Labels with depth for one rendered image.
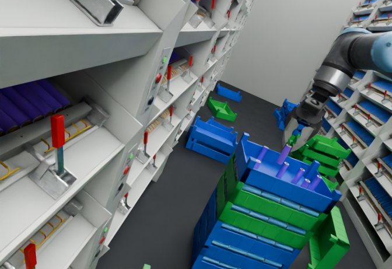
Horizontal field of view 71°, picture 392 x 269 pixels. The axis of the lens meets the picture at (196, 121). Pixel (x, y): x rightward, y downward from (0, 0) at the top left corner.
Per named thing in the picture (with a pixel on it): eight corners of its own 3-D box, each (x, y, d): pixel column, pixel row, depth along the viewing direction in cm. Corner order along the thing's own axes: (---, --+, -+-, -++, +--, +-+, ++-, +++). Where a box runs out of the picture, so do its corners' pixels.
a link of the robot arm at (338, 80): (352, 76, 73) (318, 60, 76) (342, 92, 73) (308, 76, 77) (349, 83, 81) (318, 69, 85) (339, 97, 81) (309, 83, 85)
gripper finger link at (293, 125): (285, 148, 85) (303, 123, 84) (283, 147, 80) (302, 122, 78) (277, 142, 86) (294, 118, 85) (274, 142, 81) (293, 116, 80)
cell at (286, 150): (280, 162, 83) (291, 145, 81) (282, 165, 82) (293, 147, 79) (275, 160, 83) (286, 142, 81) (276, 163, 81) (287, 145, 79)
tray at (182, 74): (191, 86, 114) (213, 60, 109) (132, 140, 57) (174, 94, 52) (155, 51, 112) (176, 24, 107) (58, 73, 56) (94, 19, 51)
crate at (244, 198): (296, 194, 106) (307, 178, 103) (314, 233, 87) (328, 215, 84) (225, 167, 103) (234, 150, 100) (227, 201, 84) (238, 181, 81)
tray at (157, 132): (174, 126, 121) (195, 105, 116) (108, 210, 65) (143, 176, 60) (140, 94, 119) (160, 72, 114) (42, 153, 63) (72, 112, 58)
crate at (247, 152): (307, 178, 103) (318, 161, 100) (328, 215, 84) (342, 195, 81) (234, 150, 100) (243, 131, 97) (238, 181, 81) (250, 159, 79)
